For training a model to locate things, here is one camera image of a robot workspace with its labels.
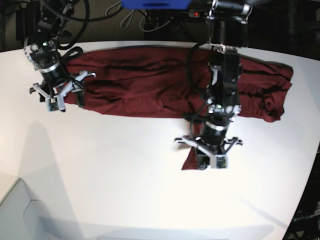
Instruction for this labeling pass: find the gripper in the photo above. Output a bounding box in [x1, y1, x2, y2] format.
[23, 39, 87, 110]
[183, 103, 242, 171]

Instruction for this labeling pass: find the blue box at top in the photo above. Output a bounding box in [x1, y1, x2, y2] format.
[121, 0, 191, 10]

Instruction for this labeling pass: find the black power strip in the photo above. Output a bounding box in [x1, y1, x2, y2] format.
[187, 9, 209, 20]

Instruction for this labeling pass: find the white cable loop on floor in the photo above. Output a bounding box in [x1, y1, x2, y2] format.
[119, 9, 137, 31]

